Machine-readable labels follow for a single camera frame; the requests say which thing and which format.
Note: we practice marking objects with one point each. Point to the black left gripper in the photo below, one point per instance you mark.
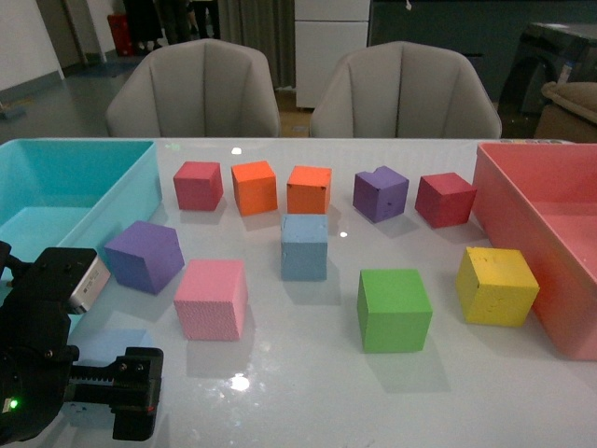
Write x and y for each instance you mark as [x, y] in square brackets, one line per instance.
[36, 359]

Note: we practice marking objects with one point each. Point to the light blue foam block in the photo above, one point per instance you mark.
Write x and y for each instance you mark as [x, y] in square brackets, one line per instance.
[304, 239]

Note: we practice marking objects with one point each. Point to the pink foam block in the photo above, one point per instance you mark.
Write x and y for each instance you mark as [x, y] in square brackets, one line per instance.
[211, 300]

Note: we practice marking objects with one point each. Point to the cyan plastic bin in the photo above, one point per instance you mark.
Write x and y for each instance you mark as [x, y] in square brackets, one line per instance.
[79, 193]

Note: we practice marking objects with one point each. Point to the magenta red foam block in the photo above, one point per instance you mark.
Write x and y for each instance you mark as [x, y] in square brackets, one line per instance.
[198, 185]

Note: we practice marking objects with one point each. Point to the orange foam block left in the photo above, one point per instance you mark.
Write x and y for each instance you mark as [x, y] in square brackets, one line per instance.
[255, 188]

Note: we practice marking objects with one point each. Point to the orange foam block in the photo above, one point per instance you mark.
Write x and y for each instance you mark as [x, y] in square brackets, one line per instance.
[308, 190]
[255, 188]

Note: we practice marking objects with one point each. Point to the orange foam block right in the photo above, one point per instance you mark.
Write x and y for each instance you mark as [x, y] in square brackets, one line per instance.
[308, 190]

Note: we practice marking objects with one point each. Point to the green foam block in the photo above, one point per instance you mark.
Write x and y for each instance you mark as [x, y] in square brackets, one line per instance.
[393, 309]

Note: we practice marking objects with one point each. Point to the left grey chair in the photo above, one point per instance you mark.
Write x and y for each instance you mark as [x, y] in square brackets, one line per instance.
[204, 88]

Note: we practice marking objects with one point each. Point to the grey chair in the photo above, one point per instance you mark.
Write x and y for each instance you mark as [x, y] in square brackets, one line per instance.
[405, 90]
[204, 88]

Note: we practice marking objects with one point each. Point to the notched purple foam block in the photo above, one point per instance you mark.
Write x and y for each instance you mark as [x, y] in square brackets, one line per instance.
[381, 194]

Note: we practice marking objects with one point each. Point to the person in black clothes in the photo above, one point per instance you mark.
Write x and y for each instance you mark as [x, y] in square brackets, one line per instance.
[144, 24]

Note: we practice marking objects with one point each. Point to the red fire extinguisher box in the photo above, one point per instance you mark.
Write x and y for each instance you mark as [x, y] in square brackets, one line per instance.
[120, 32]

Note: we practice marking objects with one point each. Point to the dark red foam block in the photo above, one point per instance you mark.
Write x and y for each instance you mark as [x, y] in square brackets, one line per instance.
[444, 200]

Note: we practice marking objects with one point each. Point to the yellow foam block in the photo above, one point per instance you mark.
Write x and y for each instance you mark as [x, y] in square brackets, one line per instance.
[495, 287]

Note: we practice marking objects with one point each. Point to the grey curtain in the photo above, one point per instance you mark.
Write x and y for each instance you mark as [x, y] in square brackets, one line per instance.
[268, 26]

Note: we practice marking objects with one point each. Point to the right grey chair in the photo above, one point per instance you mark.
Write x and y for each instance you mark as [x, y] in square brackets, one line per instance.
[405, 90]

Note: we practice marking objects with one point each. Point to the white drawer cabinet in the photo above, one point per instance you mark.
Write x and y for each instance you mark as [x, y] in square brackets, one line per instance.
[324, 32]

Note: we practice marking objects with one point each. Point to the pink plastic bin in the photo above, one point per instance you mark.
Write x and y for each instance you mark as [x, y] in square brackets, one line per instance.
[541, 200]

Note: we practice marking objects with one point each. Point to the beige sofa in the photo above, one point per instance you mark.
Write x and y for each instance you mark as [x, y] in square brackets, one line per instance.
[570, 113]

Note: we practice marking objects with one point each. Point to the black appliance with label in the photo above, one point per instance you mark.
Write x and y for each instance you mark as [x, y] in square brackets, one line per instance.
[547, 52]

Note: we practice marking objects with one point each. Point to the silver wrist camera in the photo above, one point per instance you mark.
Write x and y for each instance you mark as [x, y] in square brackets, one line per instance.
[90, 276]

